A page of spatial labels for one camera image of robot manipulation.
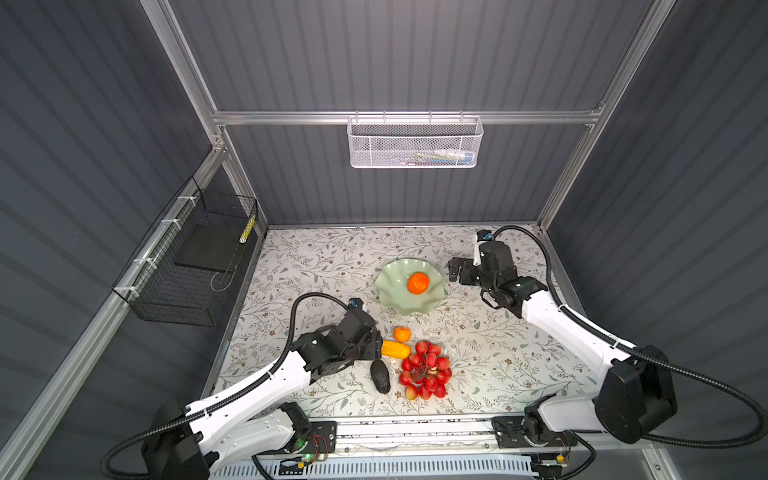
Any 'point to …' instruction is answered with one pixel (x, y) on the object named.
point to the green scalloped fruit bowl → (394, 296)
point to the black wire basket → (184, 270)
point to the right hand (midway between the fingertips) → (466, 265)
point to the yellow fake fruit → (395, 349)
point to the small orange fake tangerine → (402, 334)
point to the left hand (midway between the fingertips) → (374, 340)
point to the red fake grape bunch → (425, 374)
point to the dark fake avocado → (380, 376)
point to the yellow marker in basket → (243, 237)
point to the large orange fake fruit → (418, 283)
